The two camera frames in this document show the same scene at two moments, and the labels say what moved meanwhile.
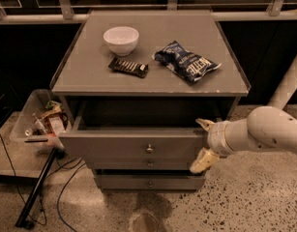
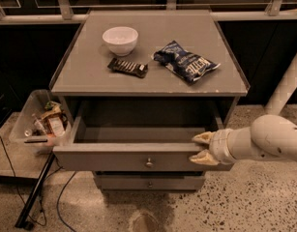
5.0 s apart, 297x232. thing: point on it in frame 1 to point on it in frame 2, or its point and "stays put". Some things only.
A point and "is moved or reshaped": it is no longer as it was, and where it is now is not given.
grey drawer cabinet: (133, 84) stays put
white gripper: (217, 138) to (220, 146)
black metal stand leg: (23, 220) stays put
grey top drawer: (135, 142) is moved or reshaped
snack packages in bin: (53, 121) stays put
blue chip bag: (185, 62) stays put
